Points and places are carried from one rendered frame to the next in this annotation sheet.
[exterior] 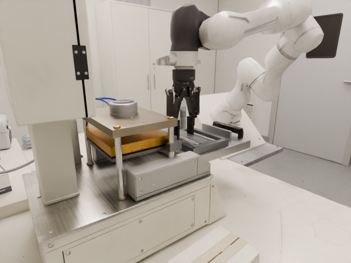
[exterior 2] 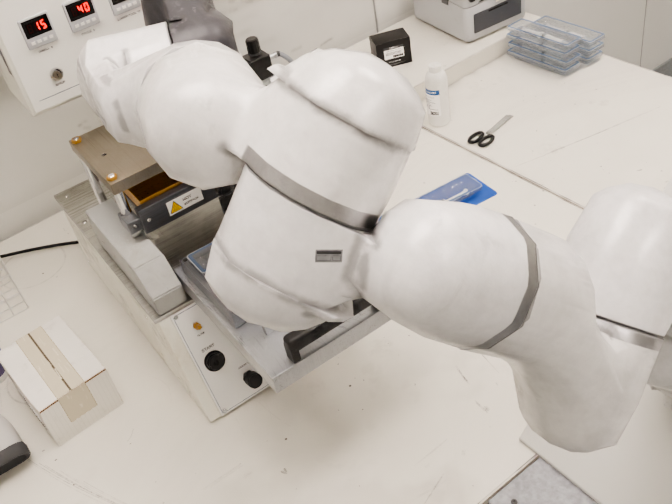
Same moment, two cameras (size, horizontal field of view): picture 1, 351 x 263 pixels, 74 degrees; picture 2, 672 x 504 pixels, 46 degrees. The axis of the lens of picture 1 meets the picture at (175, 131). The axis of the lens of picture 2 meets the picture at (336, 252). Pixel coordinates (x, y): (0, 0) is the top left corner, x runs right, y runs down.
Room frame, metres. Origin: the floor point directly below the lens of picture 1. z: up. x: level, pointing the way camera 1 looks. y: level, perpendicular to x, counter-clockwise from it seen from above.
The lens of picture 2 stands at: (1.05, -0.95, 1.73)
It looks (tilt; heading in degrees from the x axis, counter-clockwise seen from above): 40 degrees down; 99
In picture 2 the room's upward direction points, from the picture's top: 12 degrees counter-clockwise
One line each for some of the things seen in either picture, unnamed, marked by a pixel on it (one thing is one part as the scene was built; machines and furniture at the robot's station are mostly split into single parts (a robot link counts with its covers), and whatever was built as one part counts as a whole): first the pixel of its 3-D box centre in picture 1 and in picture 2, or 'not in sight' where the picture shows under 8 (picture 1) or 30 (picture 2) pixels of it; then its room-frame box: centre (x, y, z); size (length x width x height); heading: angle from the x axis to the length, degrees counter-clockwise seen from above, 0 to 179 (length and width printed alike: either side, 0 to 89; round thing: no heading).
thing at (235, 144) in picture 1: (201, 140); (282, 281); (0.84, -0.10, 0.97); 0.30 x 0.22 x 0.08; 127
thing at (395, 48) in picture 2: not in sight; (390, 48); (1.01, 0.87, 0.83); 0.09 x 0.06 x 0.07; 15
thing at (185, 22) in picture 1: (197, 29); (190, 32); (0.80, -0.07, 1.35); 0.18 x 0.10 x 0.13; 106
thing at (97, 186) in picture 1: (117, 175); (187, 206); (0.63, 0.17, 0.93); 0.46 x 0.35 x 0.01; 127
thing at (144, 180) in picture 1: (172, 171); (133, 253); (0.58, 0.01, 0.96); 0.25 x 0.05 x 0.07; 127
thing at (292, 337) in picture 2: (226, 129); (334, 321); (0.92, -0.21, 0.99); 0.15 x 0.02 x 0.04; 37
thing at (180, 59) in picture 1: (175, 59); not in sight; (0.79, 0.00, 1.26); 0.13 x 0.12 x 0.05; 36
